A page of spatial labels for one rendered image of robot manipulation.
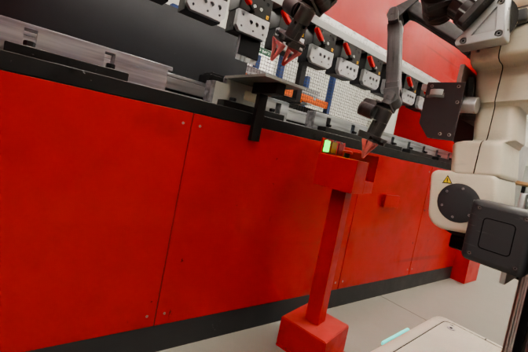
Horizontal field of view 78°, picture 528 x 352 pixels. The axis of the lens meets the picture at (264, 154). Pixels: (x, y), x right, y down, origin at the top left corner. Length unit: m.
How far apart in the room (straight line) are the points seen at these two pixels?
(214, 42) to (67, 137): 1.10
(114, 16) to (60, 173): 0.90
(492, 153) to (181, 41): 1.42
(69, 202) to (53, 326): 0.36
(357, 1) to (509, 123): 1.04
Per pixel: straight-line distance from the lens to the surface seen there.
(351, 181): 1.21
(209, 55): 1.87
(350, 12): 1.79
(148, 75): 1.18
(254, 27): 1.37
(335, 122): 1.72
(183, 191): 1.13
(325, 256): 1.36
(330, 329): 1.46
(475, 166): 1.02
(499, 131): 1.06
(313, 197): 1.52
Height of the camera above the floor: 0.79
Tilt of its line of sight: 3 degrees down
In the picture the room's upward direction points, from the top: 11 degrees clockwise
